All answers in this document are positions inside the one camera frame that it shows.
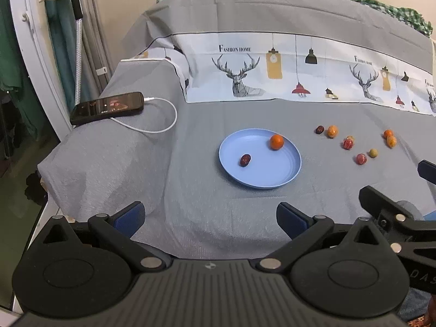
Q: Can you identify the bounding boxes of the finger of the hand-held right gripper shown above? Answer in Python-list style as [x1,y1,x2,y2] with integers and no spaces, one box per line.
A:
[359,185,436,252]
[417,159,436,182]

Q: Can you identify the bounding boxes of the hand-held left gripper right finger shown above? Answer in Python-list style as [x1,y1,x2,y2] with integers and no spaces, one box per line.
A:
[250,202,385,274]

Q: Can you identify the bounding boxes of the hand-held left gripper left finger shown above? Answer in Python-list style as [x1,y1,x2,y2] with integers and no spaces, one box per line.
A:
[41,202,172,274]

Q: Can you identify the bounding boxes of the blue plastic plate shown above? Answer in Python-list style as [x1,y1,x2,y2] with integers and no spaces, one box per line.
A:
[219,128,302,189]

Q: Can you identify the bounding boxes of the grey deer print bed sheet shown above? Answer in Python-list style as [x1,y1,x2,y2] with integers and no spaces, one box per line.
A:
[37,0,436,259]

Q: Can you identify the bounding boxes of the black thing on floor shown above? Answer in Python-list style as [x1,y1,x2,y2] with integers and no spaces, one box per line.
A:
[25,172,48,205]

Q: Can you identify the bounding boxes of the black smartphone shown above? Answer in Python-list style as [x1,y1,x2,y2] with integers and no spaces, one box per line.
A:
[70,92,145,126]

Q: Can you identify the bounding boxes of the green checked blanket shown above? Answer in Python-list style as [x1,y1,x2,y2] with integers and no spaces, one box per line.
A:
[157,0,433,36]

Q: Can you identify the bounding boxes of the grey curtain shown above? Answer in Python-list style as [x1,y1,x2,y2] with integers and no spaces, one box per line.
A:
[77,0,114,101]

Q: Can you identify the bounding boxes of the teal curtain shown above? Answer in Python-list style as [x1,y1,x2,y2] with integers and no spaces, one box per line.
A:
[43,0,79,106]

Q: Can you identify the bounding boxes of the dark green hanging clothes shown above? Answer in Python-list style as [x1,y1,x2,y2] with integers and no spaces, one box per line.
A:
[0,0,38,140]

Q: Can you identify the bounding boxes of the white charging cable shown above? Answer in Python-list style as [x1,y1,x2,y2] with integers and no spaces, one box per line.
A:
[110,97,178,133]

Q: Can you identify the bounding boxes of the white door frame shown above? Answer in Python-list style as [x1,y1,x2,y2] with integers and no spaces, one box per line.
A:
[7,0,74,132]

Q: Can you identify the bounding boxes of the black handled patterned pole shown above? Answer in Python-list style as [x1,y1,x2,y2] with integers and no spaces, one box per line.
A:
[51,0,84,106]

